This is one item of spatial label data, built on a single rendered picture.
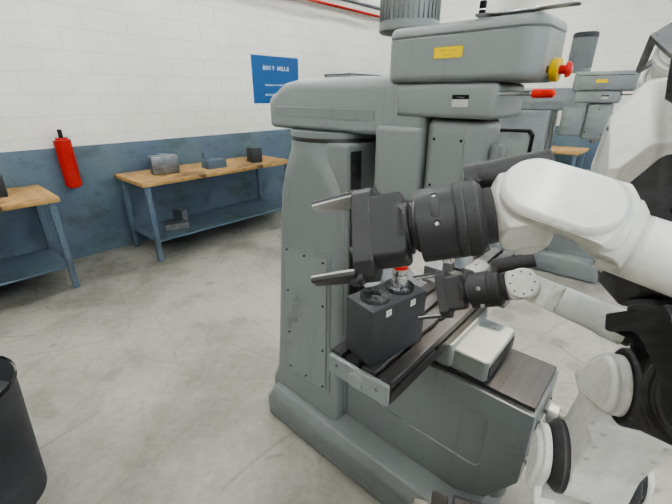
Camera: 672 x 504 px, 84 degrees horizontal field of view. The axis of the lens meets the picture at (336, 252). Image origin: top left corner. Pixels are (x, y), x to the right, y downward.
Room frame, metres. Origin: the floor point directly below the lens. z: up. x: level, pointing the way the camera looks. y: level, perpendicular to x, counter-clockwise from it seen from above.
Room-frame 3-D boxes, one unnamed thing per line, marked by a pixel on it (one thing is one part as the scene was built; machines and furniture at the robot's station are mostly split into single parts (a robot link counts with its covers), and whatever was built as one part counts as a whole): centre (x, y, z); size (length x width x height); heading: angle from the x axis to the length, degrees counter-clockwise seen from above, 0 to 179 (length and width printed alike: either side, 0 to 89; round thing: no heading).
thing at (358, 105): (1.62, -0.06, 1.66); 0.80 x 0.23 x 0.20; 48
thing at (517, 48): (1.30, -0.42, 1.81); 0.47 x 0.26 x 0.16; 48
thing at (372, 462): (1.46, -0.25, 0.10); 1.20 x 0.60 x 0.20; 48
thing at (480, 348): (1.29, -0.43, 0.82); 0.50 x 0.35 x 0.12; 48
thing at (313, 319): (1.70, 0.03, 0.78); 0.50 x 0.46 x 1.56; 48
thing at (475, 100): (1.32, -0.40, 1.68); 0.34 x 0.24 x 0.10; 48
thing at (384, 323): (0.99, -0.15, 1.06); 0.22 x 0.12 x 0.20; 127
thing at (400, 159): (1.42, -0.29, 1.47); 0.24 x 0.19 x 0.26; 138
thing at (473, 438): (1.27, -0.45, 0.46); 0.80 x 0.30 x 0.60; 48
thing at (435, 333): (1.33, -0.47, 0.92); 1.24 x 0.23 x 0.08; 138
